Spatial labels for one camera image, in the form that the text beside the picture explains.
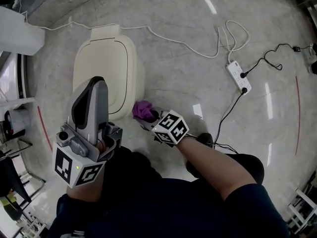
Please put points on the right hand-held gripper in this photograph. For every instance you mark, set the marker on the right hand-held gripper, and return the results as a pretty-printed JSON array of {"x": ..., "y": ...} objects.
[{"x": 172, "y": 130}]

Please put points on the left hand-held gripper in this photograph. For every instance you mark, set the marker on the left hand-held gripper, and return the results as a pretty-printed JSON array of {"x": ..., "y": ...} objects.
[{"x": 79, "y": 157}]

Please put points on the purple cloth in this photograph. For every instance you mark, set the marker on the purple cloth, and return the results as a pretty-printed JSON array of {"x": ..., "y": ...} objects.
[{"x": 142, "y": 109}]

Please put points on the cream lidded trash bin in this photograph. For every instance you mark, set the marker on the cream lidded trash bin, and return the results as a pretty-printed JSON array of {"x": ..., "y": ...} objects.
[{"x": 104, "y": 63}]

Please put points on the person's left forearm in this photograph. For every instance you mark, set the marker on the person's left forearm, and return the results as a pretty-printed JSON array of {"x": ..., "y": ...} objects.
[{"x": 86, "y": 192}]

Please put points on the person's right forearm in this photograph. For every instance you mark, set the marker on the person's right forearm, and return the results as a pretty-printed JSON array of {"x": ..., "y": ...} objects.
[{"x": 213, "y": 165}]

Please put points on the person's left hand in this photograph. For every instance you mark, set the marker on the person's left hand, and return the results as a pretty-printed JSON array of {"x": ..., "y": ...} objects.
[{"x": 102, "y": 145}]

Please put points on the red floor tape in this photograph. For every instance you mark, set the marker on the red floor tape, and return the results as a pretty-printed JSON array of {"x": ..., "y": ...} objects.
[{"x": 42, "y": 124}]

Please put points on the person's left leg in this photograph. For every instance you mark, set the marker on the person's left leg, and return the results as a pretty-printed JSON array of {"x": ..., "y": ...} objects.
[{"x": 133, "y": 162}]

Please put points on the person's leg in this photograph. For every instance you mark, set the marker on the person's leg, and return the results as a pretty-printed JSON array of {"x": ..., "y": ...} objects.
[
  {"x": 250, "y": 165},
  {"x": 133, "y": 162}
]

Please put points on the person's black shoe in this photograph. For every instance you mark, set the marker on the person's black shoe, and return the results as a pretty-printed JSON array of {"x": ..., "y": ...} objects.
[
  {"x": 206, "y": 139},
  {"x": 192, "y": 170}
]

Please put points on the white shelving rack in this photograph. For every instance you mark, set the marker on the white shelving rack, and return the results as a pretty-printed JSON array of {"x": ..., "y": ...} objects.
[{"x": 17, "y": 102}]

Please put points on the person's navy shirt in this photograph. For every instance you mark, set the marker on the person's navy shirt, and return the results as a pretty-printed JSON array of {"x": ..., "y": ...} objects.
[{"x": 161, "y": 207}]

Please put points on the white power strip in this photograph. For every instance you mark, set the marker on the white power strip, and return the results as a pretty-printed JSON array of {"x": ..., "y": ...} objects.
[{"x": 239, "y": 79}]

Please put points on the white pillar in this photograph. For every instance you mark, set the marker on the white pillar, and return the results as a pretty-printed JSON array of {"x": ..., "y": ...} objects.
[{"x": 19, "y": 33}]

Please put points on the black cantilever chair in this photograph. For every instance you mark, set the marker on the black cantilever chair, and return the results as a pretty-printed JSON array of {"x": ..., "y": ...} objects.
[{"x": 10, "y": 177}]

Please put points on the person's right leg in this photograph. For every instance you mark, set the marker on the person's right leg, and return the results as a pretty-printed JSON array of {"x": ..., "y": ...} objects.
[{"x": 250, "y": 165}]

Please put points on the black power adapter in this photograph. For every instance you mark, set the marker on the black power adapter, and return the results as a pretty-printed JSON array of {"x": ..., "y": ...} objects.
[{"x": 296, "y": 49}]

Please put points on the white metal frame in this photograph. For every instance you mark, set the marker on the white metal frame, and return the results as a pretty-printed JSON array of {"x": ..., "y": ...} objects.
[{"x": 301, "y": 207}]

